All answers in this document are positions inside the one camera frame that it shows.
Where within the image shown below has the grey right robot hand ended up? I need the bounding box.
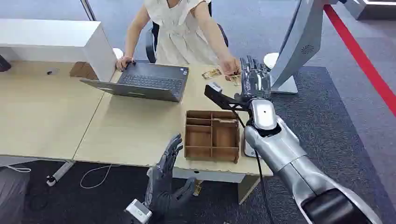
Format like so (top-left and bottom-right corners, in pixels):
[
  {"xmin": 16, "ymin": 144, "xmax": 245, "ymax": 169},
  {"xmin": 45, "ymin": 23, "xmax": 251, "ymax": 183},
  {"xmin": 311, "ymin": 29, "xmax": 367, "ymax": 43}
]
[{"xmin": 239, "ymin": 56, "xmax": 273, "ymax": 101}]

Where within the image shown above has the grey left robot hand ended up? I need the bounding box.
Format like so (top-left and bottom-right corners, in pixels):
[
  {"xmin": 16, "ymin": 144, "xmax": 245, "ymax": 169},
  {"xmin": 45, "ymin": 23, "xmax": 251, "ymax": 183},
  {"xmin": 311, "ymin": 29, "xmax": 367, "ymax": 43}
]
[{"xmin": 143, "ymin": 133, "xmax": 198, "ymax": 222}]

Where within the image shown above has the person's left hand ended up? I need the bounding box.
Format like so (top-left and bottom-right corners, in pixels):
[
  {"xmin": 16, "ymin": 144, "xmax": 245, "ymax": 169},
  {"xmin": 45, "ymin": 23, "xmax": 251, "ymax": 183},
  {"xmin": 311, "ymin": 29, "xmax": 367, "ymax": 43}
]
[{"xmin": 219, "ymin": 56, "xmax": 242, "ymax": 78}]

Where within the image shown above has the person's hand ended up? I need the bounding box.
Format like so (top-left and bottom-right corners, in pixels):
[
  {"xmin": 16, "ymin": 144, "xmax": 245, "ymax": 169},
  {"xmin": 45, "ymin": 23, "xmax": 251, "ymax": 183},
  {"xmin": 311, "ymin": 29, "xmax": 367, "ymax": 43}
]
[
  {"xmin": 219, "ymin": 56, "xmax": 242, "ymax": 78},
  {"xmin": 115, "ymin": 56, "xmax": 136, "ymax": 72}
]

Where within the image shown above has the silver display stand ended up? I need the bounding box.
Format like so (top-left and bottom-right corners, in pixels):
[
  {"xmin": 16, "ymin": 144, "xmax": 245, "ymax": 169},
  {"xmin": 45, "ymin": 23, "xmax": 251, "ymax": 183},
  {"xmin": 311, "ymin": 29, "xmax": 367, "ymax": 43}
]
[{"xmin": 269, "ymin": 0, "xmax": 339, "ymax": 95}]

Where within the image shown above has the white flat device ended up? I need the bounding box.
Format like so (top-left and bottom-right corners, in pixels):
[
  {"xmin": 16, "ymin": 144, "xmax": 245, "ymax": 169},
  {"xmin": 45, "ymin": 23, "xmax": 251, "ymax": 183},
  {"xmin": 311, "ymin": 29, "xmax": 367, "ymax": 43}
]
[{"xmin": 242, "ymin": 138, "xmax": 261, "ymax": 159}]

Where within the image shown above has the wooden card box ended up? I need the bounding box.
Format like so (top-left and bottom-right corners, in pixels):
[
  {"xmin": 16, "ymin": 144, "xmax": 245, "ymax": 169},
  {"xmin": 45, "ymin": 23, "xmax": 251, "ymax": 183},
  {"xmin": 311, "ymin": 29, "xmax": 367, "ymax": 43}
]
[{"xmin": 184, "ymin": 110, "xmax": 241, "ymax": 164}]

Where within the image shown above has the pale desk leg panel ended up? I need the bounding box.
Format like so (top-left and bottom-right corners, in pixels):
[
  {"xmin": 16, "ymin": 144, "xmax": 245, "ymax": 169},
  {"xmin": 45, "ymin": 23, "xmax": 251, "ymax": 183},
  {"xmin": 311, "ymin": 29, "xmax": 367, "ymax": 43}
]
[{"xmin": 237, "ymin": 174, "xmax": 261, "ymax": 206}]

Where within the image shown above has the person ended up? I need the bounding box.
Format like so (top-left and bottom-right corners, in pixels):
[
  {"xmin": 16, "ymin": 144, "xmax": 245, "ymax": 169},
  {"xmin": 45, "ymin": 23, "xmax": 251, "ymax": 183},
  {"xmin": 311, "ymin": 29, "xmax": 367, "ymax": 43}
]
[{"xmin": 115, "ymin": 0, "xmax": 242, "ymax": 78}]

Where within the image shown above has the grey desk leg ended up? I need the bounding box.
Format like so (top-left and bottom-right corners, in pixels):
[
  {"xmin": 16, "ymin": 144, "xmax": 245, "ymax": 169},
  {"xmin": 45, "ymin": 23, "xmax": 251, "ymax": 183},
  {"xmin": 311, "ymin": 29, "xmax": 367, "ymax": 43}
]
[{"xmin": 46, "ymin": 160, "xmax": 75, "ymax": 187}]

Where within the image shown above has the dark grey laptop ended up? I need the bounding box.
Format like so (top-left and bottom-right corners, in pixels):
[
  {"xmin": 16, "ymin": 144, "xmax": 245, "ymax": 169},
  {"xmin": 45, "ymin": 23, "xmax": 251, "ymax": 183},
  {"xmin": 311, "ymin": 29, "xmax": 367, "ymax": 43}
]
[{"xmin": 79, "ymin": 61, "xmax": 190, "ymax": 103}]

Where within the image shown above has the black office chair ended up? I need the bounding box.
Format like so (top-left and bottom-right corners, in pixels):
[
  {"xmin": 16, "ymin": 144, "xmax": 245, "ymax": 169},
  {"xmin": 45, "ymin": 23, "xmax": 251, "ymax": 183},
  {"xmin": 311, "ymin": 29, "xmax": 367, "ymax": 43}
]
[{"xmin": 145, "ymin": 1, "xmax": 230, "ymax": 64}]

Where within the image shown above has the person's right hand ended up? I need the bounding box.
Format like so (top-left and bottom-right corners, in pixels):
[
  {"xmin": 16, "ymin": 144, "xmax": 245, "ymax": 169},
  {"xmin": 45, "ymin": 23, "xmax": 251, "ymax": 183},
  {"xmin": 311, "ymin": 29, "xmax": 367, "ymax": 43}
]
[{"xmin": 115, "ymin": 56, "xmax": 136, "ymax": 72}]

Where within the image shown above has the white and dark counter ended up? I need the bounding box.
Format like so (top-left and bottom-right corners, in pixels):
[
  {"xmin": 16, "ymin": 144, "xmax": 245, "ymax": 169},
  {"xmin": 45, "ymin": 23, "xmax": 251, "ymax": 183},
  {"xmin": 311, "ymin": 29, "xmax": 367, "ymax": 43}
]
[{"xmin": 342, "ymin": 0, "xmax": 396, "ymax": 21}]

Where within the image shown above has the brown wooden box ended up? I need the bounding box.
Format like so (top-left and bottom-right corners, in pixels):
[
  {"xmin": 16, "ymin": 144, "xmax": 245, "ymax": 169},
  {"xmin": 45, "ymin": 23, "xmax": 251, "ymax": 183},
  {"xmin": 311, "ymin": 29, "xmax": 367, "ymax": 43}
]
[{"xmin": 69, "ymin": 61, "xmax": 99, "ymax": 81}]

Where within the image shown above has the grey fabric cover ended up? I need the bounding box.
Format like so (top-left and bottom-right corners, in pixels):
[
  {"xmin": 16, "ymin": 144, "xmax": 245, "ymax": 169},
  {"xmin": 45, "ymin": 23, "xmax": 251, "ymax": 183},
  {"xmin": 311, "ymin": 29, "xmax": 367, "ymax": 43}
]
[{"xmin": 0, "ymin": 155, "xmax": 39, "ymax": 224}]

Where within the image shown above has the grey metal pole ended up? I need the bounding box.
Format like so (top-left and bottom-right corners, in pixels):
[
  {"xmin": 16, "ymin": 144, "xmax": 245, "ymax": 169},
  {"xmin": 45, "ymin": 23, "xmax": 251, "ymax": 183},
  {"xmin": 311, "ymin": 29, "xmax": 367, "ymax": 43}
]
[{"xmin": 80, "ymin": 0, "xmax": 98, "ymax": 22}]

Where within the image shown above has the white desk partition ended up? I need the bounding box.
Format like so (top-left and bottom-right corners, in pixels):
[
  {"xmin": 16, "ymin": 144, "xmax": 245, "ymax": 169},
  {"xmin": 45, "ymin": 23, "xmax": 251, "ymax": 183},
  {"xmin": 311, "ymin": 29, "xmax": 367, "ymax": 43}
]
[{"xmin": 0, "ymin": 18, "xmax": 118, "ymax": 83}]

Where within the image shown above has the black object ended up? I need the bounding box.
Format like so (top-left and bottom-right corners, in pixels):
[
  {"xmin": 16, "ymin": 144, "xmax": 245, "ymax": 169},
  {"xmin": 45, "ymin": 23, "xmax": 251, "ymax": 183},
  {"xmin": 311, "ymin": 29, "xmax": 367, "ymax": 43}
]
[{"xmin": 0, "ymin": 55, "xmax": 12, "ymax": 73}]

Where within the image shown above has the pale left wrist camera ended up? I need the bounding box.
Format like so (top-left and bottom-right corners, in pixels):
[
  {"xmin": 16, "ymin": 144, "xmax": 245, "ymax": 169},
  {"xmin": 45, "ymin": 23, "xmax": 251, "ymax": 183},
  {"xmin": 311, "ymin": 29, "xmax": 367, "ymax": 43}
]
[{"xmin": 125, "ymin": 198, "xmax": 153, "ymax": 224}]

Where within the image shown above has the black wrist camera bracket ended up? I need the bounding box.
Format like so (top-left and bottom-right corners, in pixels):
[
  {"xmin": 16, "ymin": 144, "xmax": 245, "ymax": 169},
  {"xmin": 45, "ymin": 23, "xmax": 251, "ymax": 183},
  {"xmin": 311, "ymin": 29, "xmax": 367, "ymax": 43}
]
[{"xmin": 204, "ymin": 84, "xmax": 252, "ymax": 112}]

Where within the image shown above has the white floor cable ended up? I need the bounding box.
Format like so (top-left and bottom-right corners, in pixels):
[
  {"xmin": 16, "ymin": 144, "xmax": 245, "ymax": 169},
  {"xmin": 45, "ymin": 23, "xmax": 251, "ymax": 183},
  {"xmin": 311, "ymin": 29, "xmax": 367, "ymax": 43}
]
[
  {"xmin": 79, "ymin": 164, "xmax": 121, "ymax": 190},
  {"xmin": 5, "ymin": 165, "xmax": 33, "ymax": 174}
]

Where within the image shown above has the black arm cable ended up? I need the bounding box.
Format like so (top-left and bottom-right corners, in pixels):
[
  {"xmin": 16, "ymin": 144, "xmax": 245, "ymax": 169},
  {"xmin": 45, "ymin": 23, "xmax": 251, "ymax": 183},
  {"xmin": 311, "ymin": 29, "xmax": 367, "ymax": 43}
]
[{"xmin": 231, "ymin": 109, "xmax": 274, "ymax": 224}]

